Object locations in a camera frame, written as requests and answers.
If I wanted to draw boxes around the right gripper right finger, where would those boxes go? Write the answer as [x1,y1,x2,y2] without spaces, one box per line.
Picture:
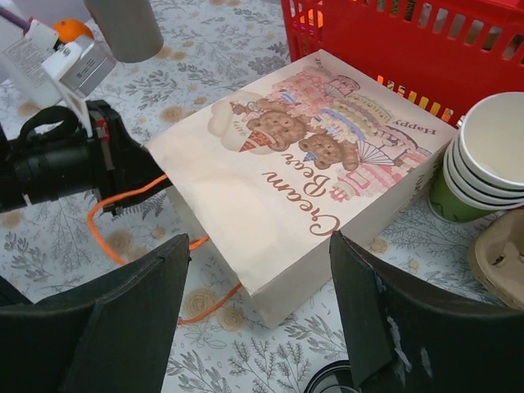
[329,232,523,392]

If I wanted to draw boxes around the orange fruit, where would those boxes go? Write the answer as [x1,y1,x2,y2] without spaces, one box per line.
[52,19,94,43]

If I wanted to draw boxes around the red plastic shopping basket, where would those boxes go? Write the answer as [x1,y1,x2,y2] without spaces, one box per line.
[281,1,523,124]

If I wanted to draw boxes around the beige paper bag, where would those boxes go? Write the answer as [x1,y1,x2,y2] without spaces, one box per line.
[145,50,456,328]

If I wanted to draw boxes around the grey straw holder cup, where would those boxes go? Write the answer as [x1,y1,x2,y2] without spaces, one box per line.
[84,0,164,63]

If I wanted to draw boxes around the white milk bottle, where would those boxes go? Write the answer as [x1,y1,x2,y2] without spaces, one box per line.
[1,19,61,108]

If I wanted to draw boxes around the spare black cup lid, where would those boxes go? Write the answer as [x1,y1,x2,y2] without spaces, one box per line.
[304,359,359,393]

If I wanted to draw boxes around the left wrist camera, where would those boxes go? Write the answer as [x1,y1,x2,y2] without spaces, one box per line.
[40,34,118,124]

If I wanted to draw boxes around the stack of green paper cups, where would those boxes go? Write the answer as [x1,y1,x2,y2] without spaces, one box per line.
[428,92,523,223]

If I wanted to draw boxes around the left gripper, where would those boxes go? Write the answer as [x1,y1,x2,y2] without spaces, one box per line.
[1,100,172,215]

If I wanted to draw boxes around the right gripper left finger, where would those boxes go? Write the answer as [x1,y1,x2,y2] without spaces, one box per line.
[1,234,190,392]

